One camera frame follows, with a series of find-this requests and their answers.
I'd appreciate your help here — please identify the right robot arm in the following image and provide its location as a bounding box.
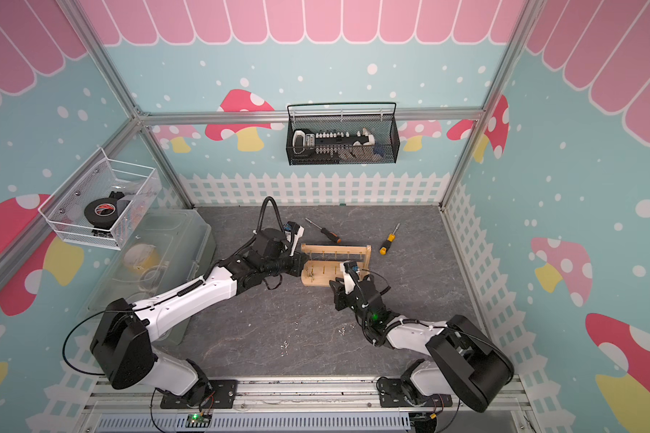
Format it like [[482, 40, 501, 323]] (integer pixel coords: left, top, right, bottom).
[[330, 271, 515, 412]]

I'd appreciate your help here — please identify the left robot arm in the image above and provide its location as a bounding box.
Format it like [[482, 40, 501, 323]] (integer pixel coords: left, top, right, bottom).
[[90, 221, 308, 406]]

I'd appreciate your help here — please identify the wooden jewelry display stand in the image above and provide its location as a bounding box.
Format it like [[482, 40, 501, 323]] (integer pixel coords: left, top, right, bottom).
[[301, 244, 372, 288]]

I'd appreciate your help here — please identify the orange black nut driver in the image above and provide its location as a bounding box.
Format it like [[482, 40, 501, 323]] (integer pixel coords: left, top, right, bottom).
[[305, 218, 341, 245]]

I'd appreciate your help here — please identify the yellow black nut driver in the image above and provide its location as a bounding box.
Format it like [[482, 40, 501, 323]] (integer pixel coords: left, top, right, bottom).
[[379, 223, 400, 255]]

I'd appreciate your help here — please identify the socket set in holder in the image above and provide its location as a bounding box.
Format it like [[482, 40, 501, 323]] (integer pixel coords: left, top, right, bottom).
[[287, 129, 377, 163]]

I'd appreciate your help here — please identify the clear plastic storage box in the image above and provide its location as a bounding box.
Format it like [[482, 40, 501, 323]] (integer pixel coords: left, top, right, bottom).
[[78, 209, 216, 320]]

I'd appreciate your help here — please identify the green lit circuit board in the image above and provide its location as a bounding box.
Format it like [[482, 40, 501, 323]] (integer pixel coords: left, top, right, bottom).
[[185, 413, 212, 429]]

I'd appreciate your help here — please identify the black tape roll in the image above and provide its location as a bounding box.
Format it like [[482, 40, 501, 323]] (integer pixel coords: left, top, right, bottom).
[[84, 198, 118, 230]]

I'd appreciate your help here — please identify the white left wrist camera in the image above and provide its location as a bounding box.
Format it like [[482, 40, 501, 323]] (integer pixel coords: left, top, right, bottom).
[[285, 221, 304, 256]]

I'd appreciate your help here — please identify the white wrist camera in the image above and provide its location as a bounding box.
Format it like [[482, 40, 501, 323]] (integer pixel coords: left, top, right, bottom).
[[285, 221, 304, 256], [339, 261, 359, 294]]

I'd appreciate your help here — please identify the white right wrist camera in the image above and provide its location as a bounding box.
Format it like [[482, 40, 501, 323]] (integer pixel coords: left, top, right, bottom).
[[339, 261, 359, 294]]

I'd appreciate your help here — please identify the black mesh wall basket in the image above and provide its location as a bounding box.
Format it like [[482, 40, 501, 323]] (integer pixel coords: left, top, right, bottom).
[[285, 102, 400, 165]]

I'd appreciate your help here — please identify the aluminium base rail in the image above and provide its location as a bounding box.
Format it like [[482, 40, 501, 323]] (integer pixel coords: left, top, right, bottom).
[[74, 376, 540, 432]]

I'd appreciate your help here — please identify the white wire wall basket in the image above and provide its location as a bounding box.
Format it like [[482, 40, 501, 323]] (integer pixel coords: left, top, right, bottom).
[[39, 149, 162, 251]]

